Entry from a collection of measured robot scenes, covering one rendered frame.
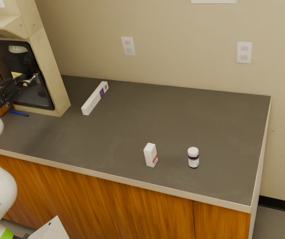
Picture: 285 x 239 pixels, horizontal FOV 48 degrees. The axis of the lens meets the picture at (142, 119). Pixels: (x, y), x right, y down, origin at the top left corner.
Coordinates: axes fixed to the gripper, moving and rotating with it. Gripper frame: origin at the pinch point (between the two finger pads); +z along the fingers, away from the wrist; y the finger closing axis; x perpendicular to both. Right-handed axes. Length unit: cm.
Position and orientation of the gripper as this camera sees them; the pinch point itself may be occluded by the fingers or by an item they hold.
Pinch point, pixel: (20, 80)
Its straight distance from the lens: 172.6
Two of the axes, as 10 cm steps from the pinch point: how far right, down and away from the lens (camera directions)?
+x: -9.1, -1.3, 3.9
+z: 3.8, -6.2, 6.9
